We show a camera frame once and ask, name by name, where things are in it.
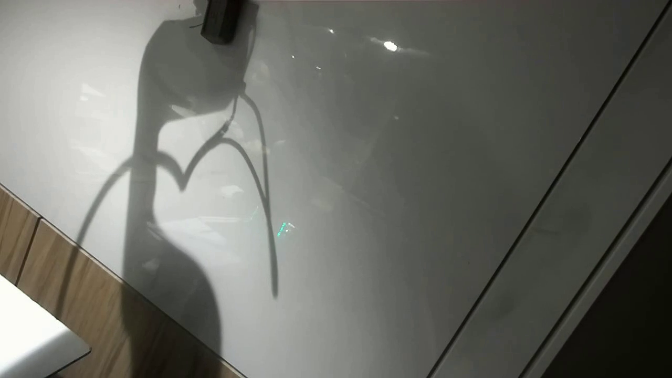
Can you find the large white board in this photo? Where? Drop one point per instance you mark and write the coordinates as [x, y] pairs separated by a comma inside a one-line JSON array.
[[385, 211]]

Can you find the white tray shelf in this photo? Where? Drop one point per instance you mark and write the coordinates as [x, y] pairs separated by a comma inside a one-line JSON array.
[[28, 336]]

